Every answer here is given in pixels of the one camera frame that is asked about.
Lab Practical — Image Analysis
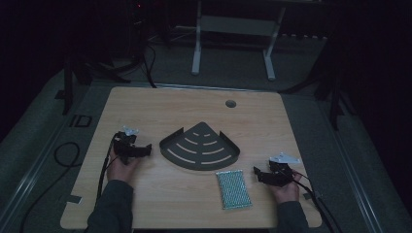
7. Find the grey tape strip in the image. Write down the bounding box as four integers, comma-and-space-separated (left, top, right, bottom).
65, 193, 84, 205

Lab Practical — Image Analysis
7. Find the black metal stand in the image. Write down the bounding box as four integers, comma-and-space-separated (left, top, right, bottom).
281, 32, 358, 131
61, 48, 132, 117

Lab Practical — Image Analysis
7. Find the person's right hand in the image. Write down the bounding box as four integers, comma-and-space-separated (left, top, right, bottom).
269, 168, 304, 206

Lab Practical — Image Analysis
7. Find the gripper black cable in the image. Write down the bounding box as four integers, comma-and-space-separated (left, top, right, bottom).
281, 164, 342, 233
94, 132, 121, 208

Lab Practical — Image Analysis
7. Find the person's left hand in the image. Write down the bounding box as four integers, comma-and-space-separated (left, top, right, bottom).
106, 150, 142, 189

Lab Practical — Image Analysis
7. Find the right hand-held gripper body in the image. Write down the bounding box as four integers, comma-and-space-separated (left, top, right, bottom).
262, 151, 303, 187

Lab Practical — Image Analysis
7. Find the dark grey corner shelf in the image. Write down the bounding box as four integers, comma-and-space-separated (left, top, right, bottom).
158, 121, 241, 172

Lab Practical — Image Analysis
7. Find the silver-green scouring sponge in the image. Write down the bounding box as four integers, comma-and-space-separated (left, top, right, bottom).
215, 169, 254, 211

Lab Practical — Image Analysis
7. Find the white desk frame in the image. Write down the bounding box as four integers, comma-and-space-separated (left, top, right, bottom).
190, 0, 288, 82

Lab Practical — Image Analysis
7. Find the black hanging cable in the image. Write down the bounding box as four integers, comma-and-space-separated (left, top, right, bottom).
141, 38, 159, 89

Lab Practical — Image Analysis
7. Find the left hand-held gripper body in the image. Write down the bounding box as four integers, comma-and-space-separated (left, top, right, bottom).
112, 125, 141, 165

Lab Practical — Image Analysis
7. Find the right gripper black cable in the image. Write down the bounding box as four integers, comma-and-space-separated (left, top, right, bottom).
281, 164, 342, 233

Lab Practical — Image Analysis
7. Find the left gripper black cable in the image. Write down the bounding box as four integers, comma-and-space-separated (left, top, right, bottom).
94, 132, 121, 208

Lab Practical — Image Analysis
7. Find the black floor cable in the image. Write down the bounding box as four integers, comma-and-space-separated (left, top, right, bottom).
18, 141, 82, 233

